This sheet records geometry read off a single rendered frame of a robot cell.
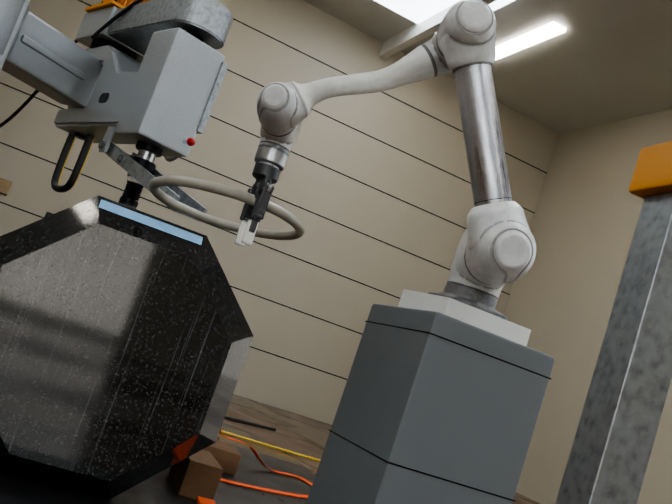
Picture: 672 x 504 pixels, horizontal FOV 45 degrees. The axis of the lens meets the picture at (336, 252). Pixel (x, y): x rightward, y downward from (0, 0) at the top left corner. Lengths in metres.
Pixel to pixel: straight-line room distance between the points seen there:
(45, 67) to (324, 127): 5.31
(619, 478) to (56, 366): 1.57
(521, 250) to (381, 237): 6.55
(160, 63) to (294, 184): 5.32
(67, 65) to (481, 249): 2.00
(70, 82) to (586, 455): 2.71
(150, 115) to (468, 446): 1.60
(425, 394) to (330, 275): 6.31
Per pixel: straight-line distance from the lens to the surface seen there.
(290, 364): 8.27
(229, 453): 3.50
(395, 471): 2.09
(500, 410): 2.21
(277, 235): 2.60
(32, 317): 2.34
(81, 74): 3.52
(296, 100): 2.14
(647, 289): 1.29
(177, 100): 3.01
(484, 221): 2.11
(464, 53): 2.20
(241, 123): 8.15
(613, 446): 1.26
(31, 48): 3.39
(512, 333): 2.28
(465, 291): 2.28
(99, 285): 2.34
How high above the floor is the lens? 0.58
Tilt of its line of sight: 8 degrees up
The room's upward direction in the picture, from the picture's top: 19 degrees clockwise
